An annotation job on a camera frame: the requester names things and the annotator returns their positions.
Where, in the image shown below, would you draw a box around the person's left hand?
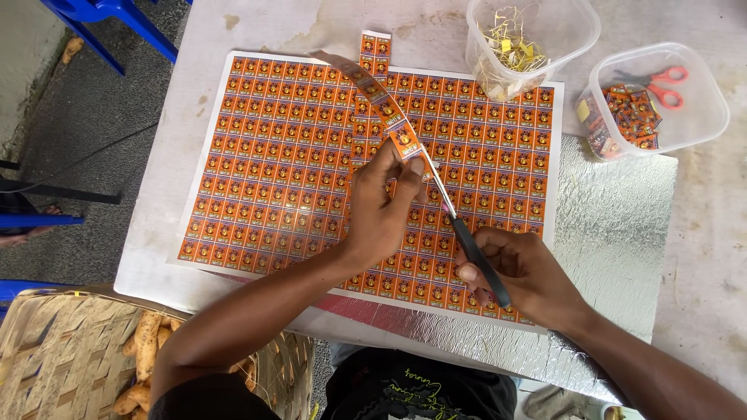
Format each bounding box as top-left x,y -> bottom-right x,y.
343,140 -> 434,270

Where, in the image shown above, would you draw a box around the person's right hand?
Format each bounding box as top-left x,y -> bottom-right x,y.
455,226 -> 591,334

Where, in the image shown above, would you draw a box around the black-handled scissors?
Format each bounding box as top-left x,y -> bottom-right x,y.
420,146 -> 514,310

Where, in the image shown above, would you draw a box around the single-column orange label strip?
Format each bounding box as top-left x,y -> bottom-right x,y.
308,49 -> 436,177

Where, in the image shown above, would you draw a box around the silver foil sheet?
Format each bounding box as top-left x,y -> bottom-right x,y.
222,135 -> 680,407

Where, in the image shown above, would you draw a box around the large orange label sheet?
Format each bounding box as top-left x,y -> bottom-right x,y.
168,51 -> 566,336

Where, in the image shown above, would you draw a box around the double-column orange label strip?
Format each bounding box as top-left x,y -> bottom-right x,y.
349,30 -> 393,171

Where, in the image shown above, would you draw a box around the person's black shirt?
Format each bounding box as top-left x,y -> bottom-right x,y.
148,346 -> 518,420

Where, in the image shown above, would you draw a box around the pile of cut orange labels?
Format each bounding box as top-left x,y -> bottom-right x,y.
578,84 -> 664,159

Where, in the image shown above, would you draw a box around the yellow paper scraps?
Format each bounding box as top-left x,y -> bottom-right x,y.
474,5 -> 551,97

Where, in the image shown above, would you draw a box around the clear tub with cut labels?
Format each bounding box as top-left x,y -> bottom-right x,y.
574,42 -> 731,162

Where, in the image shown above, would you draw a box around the clear tub with paper scraps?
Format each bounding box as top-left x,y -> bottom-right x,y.
465,0 -> 602,103

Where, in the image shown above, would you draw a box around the heap of brown tubers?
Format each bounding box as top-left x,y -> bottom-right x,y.
112,311 -> 259,420

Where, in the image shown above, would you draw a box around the blue plastic chair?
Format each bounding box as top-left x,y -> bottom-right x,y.
0,212 -> 86,320
39,0 -> 195,77

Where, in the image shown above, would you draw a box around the woven bamboo basket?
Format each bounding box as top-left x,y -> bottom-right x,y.
0,283 -> 316,420

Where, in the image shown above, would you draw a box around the single brown tuber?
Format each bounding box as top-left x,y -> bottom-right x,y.
61,36 -> 86,65

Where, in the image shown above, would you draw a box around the red-handled scissors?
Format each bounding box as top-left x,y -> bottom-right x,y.
613,65 -> 690,111

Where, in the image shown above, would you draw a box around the thin black cable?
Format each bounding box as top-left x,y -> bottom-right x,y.
0,121 -> 161,194

